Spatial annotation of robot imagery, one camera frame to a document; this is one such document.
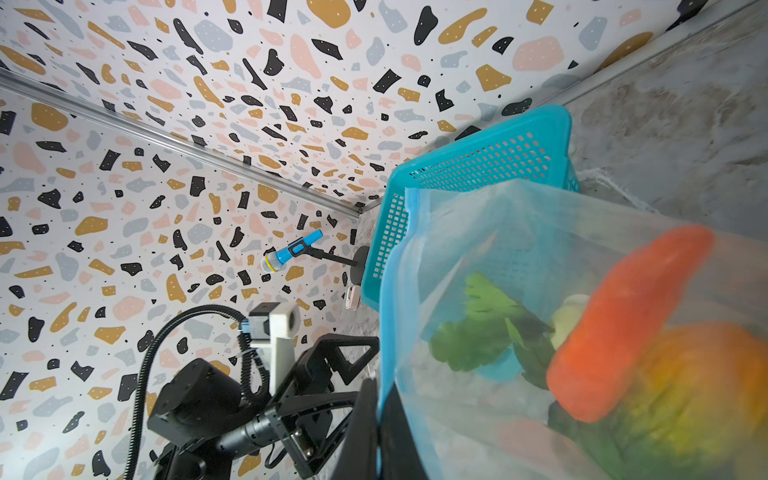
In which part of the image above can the yellow green toy mango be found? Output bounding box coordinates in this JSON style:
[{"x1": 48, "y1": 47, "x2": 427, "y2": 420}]
[{"x1": 548, "y1": 320, "x2": 768, "y2": 480}]

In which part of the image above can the black corrugated cable hose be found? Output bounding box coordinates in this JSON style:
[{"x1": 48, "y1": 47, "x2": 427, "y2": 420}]
[{"x1": 122, "y1": 303, "x2": 271, "y2": 480}]

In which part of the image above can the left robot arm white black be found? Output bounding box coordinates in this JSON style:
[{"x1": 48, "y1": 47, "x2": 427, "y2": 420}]
[{"x1": 147, "y1": 334, "x2": 379, "y2": 479}]

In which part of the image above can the orange toy carrot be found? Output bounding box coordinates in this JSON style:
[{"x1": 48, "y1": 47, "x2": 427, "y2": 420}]
[{"x1": 546, "y1": 225, "x2": 715, "y2": 423}]

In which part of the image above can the clear zip top bag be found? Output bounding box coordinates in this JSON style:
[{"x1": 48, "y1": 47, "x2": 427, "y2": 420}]
[{"x1": 380, "y1": 180, "x2": 767, "y2": 479}]

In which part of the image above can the green toy leaf vegetable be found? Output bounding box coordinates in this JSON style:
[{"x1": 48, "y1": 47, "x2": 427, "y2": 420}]
[{"x1": 429, "y1": 272, "x2": 555, "y2": 390}]

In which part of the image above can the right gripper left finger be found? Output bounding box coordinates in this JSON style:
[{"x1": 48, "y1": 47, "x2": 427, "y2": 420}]
[{"x1": 331, "y1": 379, "x2": 378, "y2": 480}]

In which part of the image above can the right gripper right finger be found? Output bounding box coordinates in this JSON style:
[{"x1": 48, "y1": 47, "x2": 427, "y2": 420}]
[{"x1": 379, "y1": 386, "x2": 428, "y2": 480}]

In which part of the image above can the blue microphone on stand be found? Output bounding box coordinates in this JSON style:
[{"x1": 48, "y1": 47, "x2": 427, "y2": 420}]
[{"x1": 260, "y1": 230, "x2": 370, "y2": 286}]

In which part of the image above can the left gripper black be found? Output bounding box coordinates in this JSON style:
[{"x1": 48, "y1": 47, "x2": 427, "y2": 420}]
[{"x1": 147, "y1": 334, "x2": 380, "y2": 479}]

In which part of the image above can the teal plastic basket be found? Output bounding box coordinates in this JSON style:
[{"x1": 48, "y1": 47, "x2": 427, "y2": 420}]
[{"x1": 361, "y1": 105, "x2": 580, "y2": 311}]

